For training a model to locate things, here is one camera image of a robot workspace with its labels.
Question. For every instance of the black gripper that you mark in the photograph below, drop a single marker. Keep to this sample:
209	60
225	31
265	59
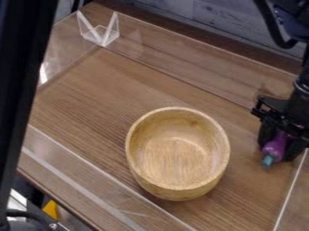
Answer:
285	115

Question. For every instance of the purple toy eggplant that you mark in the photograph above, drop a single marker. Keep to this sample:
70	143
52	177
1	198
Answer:
274	149

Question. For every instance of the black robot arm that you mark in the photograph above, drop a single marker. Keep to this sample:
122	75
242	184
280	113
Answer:
286	18

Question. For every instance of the brown wooden bowl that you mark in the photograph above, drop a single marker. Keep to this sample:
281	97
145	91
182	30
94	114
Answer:
178	151

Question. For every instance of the clear acrylic tray wall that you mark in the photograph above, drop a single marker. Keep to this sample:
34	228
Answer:
90	193

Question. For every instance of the clear acrylic corner bracket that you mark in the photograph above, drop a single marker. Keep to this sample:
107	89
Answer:
99	34

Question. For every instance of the black foreground post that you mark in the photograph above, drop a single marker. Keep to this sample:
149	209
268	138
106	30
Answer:
26	25

